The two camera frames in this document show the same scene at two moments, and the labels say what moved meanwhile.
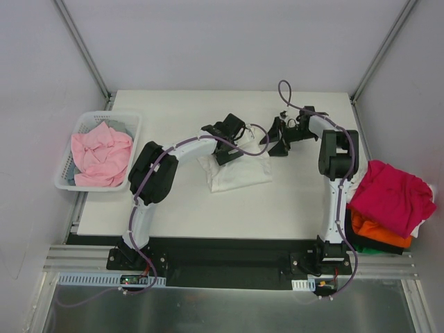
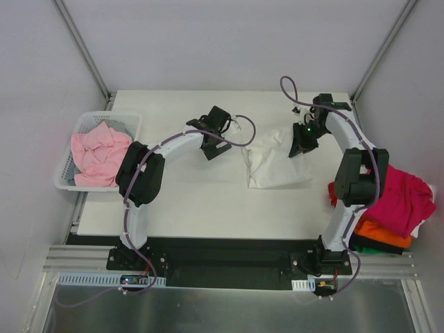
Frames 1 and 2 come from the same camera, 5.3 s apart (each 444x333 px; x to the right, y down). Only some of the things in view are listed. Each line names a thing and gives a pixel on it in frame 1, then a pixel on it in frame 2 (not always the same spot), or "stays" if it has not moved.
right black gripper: [284, 135] → [302, 137]
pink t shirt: [102, 155] stays
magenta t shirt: [396, 200] stays
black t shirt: [355, 238] stays
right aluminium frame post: [407, 7] stays
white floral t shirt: [243, 172] → [268, 164]
